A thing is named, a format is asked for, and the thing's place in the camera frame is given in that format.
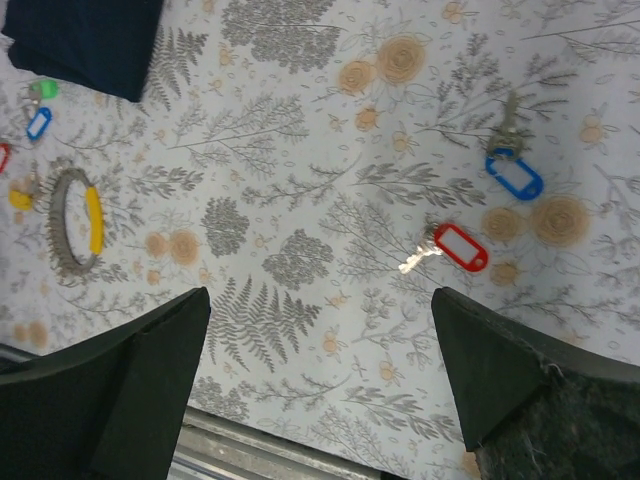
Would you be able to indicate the small red key tag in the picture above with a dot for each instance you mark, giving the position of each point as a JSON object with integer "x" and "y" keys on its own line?
{"x": 5, "y": 152}

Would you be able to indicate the dark navy folded cloth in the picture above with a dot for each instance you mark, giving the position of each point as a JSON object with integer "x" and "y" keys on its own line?
{"x": 106, "y": 46}

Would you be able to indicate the key with yellow tag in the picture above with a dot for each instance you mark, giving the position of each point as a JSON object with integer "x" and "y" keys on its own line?
{"x": 26, "y": 192}

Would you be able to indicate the floral patterned table mat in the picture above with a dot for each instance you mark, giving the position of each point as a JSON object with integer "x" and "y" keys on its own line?
{"x": 288, "y": 155}

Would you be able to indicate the metal keyring with yellow grip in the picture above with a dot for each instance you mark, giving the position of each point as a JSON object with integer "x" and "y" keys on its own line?
{"x": 62, "y": 175}

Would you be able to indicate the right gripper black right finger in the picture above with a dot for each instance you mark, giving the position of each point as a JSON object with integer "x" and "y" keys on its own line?
{"x": 531, "y": 406}

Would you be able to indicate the key with green tag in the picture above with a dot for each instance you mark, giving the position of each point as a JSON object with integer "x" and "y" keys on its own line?
{"x": 39, "y": 90}

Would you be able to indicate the key with red tag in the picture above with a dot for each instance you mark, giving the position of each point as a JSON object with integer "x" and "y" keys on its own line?
{"x": 452, "y": 241}

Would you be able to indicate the small blue key tag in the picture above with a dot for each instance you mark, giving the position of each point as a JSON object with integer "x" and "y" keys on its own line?
{"x": 38, "y": 125}

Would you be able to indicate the aluminium front rail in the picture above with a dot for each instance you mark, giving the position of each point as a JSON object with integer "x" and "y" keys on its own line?
{"x": 211, "y": 447}

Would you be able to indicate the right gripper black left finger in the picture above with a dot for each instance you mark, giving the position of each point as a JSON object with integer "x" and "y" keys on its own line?
{"x": 109, "y": 407}

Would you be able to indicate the key with blue tag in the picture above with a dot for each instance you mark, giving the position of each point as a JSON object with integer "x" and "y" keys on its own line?
{"x": 504, "y": 161}

